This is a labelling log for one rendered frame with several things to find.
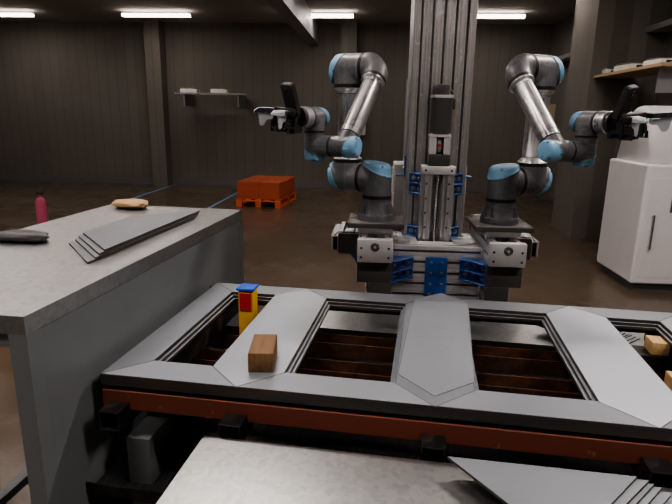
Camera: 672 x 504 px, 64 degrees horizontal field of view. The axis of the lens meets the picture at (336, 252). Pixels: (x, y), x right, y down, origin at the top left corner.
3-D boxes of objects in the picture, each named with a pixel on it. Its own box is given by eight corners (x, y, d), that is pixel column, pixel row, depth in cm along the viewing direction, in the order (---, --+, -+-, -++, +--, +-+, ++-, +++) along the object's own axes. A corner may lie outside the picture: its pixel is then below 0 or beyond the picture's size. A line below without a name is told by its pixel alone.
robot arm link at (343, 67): (356, 194, 218) (360, 50, 204) (324, 191, 225) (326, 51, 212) (370, 191, 228) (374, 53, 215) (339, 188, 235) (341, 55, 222)
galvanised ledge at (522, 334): (685, 364, 183) (687, 356, 182) (307, 334, 203) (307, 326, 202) (661, 341, 202) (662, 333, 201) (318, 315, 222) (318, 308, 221)
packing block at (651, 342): (669, 356, 159) (671, 343, 158) (650, 355, 160) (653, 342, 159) (660, 348, 165) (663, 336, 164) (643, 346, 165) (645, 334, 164)
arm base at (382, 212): (358, 214, 230) (358, 191, 228) (393, 215, 229) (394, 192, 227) (356, 221, 215) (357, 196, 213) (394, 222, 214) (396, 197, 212)
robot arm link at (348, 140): (401, 67, 212) (359, 166, 193) (376, 68, 218) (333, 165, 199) (393, 44, 203) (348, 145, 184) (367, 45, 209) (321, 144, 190)
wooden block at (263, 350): (273, 372, 130) (272, 353, 129) (247, 372, 130) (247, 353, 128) (277, 351, 141) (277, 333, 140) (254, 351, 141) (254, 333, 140)
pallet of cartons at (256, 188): (287, 208, 872) (287, 183, 862) (235, 207, 876) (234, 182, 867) (296, 198, 984) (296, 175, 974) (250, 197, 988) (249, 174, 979)
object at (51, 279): (25, 335, 107) (23, 316, 106) (-225, 313, 117) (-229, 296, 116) (242, 219, 232) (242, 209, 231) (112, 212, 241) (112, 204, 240)
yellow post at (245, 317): (253, 347, 183) (252, 293, 179) (239, 346, 184) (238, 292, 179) (258, 341, 188) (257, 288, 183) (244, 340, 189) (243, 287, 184)
